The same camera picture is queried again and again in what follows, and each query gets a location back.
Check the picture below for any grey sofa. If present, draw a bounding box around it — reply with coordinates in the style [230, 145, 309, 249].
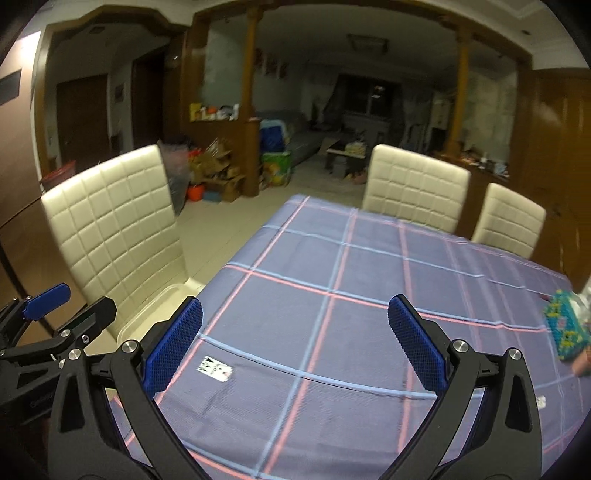
[263, 111, 340, 167]

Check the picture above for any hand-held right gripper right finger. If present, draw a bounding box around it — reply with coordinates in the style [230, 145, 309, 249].
[387, 294, 542, 480]

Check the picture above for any purple plaid tablecloth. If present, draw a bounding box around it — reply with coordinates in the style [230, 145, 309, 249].
[108, 194, 591, 480]

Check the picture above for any ceiling lamp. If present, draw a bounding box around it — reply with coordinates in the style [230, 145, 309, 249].
[346, 33, 389, 52]

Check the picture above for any dark wooden door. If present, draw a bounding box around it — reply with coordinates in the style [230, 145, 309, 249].
[56, 74, 109, 174]

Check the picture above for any red bin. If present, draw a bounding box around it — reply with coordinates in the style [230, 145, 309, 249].
[41, 159, 77, 190]

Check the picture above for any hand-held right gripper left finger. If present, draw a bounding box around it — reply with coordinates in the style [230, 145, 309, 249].
[46, 296, 204, 480]

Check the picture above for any window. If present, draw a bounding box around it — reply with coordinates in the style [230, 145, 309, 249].
[342, 74, 400, 118]

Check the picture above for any clear plastic bag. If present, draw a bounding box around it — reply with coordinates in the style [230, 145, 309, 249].
[159, 141, 192, 215]

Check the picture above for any beaded tissue box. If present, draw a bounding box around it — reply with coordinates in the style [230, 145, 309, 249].
[542, 290, 591, 361]

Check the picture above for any dark coffee table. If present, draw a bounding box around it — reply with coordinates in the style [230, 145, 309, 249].
[325, 138, 370, 178]

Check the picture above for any blue bag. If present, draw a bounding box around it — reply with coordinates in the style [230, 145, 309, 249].
[259, 119, 287, 153]

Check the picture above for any colourful printed bag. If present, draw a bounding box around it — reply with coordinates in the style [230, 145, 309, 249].
[261, 151, 294, 188]

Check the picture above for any pile of cardboard boxes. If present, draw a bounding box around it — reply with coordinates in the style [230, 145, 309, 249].
[189, 138, 245, 204]

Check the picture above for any large cream quilted chair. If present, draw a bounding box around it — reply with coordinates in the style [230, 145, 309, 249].
[41, 144, 195, 324]

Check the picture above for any white printed tag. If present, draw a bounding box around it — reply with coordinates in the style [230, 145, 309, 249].
[198, 355, 232, 381]

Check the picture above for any wooden panel door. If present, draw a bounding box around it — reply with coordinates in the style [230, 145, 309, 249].
[531, 69, 591, 287]

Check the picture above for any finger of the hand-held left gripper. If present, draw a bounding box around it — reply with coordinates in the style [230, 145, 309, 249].
[0, 296, 117, 361]
[0, 284, 71, 344]

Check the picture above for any wooden partition counter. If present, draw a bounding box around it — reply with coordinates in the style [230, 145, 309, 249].
[187, 117, 262, 199]

